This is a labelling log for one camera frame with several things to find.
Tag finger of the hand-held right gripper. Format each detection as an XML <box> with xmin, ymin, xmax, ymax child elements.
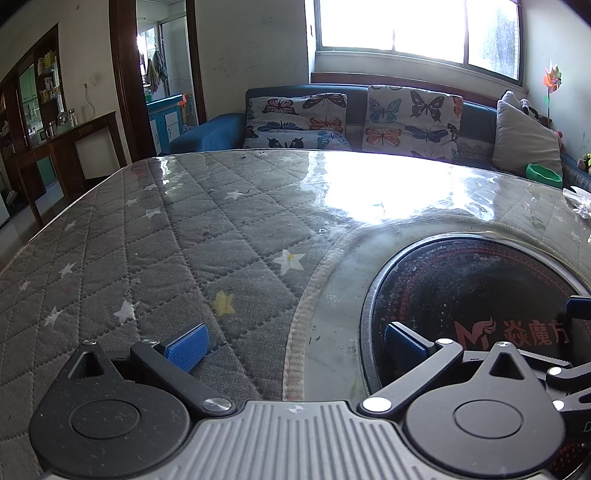
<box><xmin>545</xmin><ymin>353</ymin><xmax>591</xmax><ymax>414</ymax></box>
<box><xmin>564</xmin><ymin>295</ymin><xmax>591</xmax><ymax>333</ymax></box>

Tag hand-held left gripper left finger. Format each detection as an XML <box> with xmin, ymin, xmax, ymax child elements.
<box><xmin>58</xmin><ymin>323</ymin><xmax>236</xmax><ymax>418</ymax></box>

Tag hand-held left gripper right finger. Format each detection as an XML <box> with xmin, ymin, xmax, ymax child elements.
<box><xmin>360</xmin><ymin>322</ymin><xmax>548</xmax><ymax>416</ymax></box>

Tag hanging clothes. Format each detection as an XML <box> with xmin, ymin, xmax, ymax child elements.
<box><xmin>145</xmin><ymin>48</ymin><xmax>169</xmax><ymax>95</ymax></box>

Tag black round induction cooker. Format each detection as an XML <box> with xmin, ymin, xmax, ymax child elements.
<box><xmin>360</xmin><ymin>233</ymin><xmax>591</xmax><ymax>480</ymax></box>

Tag crumpled clear plastic wrap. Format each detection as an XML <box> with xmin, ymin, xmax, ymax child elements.
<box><xmin>563</xmin><ymin>186</ymin><xmax>591</xmax><ymax>220</ymax></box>

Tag grey quilted star table cover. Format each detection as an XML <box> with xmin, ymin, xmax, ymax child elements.
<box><xmin>0</xmin><ymin>148</ymin><xmax>591</xmax><ymax>462</ymax></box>

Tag green bowl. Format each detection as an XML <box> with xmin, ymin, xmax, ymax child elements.
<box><xmin>525</xmin><ymin>162</ymin><xmax>564</xmax><ymax>189</ymax></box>

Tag grey pillow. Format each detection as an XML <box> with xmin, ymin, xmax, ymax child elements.
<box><xmin>492</xmin><ymin>91</ymin><xmax>564</xmax><ymax>181</ymax></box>

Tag cow plush toy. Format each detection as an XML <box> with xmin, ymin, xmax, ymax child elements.
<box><xmin>519</xmin><ymin>97</ymin><xmax>550</xmax><ymax>125</ymax></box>

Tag blue sofa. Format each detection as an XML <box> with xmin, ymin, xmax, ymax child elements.
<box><xmin>159</xmin><ymin>83</ymin><xmax>591</xmax><ymax>190</ymax></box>

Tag butterfly print cushion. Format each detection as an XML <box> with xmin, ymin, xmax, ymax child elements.
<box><xmin>361</xmin><ymin>85</ymin><xmax>464</xmax><ymax>161</ymax></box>
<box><xmin>243</xmin><ymin>92</ymin><xmax>352</xmax><ymax>151</ymax></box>

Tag blue cabinet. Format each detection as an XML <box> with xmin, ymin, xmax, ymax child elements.
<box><xmin>147</xmin><ymin>93</ymin><xmax>185</xmax><ymax>155</ymax></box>

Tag colourful pinwheel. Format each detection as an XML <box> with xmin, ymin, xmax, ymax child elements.
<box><xmin>541</xmin><ymin>65</ymin><xmax>563</xmax><ymax>121</ymax></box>

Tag wooden side table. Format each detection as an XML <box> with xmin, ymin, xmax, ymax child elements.
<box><xmin>14</xmin><ymin>111</ymin><xmax>127</xmax><ymax>227</ymax></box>

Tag window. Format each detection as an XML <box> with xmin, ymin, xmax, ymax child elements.
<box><xmin>305</xmin><ymin>0</ymin><xmax>527</xmax><ymax>86</ymax></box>

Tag brown door frame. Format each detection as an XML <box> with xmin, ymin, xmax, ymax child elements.
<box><xmin>108</xmin><ymin>0</ymin><xmax>208</xmax><ymax>162</ymax></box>

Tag wooden wall cabinet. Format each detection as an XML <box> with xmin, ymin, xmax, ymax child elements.
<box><xmin>0</xmin><ymin>23</ymin><xmax>65</xmax><ymax>153</ymax></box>

